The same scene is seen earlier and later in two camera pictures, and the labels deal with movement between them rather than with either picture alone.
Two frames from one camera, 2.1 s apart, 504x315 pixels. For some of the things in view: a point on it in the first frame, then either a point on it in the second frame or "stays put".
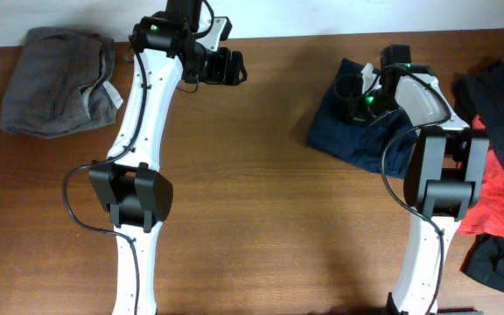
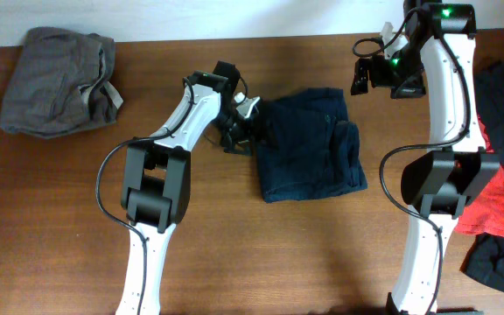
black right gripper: [353, 113] -> [413, 89]
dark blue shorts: [384, 145] -> [307, 147]
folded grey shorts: [60, 84] stays put
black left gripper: [223, 73] -> [252, 135]
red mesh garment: [497, 208] stays put
